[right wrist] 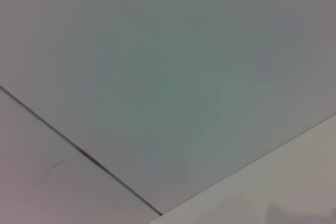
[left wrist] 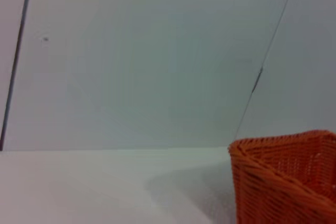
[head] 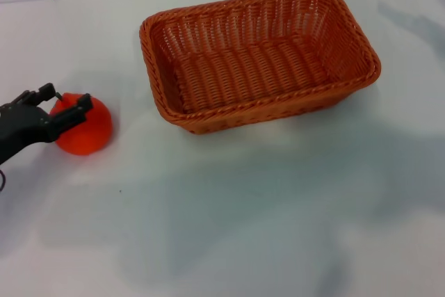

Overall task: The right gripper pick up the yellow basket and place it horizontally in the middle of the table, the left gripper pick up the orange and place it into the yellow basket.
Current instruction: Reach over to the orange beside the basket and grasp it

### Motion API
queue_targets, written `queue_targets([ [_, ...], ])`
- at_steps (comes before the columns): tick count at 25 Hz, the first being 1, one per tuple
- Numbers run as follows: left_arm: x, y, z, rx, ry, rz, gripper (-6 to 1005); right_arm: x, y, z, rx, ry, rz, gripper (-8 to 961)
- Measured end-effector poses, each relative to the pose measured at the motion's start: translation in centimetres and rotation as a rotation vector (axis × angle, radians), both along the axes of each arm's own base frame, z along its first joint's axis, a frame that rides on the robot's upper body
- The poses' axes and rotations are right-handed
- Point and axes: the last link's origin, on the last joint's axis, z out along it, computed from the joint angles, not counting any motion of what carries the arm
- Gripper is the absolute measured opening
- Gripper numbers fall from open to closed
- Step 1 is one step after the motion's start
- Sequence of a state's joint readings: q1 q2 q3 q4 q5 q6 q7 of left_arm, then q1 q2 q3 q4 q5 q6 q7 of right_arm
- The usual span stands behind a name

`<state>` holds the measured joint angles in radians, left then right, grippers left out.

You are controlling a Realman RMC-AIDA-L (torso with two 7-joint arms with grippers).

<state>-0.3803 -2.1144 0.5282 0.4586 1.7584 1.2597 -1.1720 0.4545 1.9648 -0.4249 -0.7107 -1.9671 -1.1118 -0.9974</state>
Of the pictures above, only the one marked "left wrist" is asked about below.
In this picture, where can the orange woven plastic basket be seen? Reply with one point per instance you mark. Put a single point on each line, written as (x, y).
(283, 176)

